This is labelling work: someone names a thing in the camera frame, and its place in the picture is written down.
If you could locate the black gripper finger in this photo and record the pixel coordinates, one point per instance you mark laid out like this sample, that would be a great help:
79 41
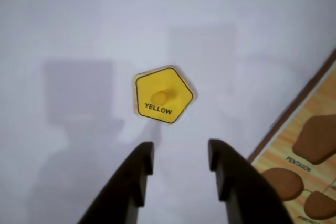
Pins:
246 192
123 187

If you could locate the yellow pentagon puzzle piece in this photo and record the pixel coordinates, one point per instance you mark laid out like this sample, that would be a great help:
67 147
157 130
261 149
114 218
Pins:
162 87

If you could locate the wooden shape puzzle board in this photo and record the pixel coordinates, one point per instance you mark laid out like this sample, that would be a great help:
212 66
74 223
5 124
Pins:
286 142

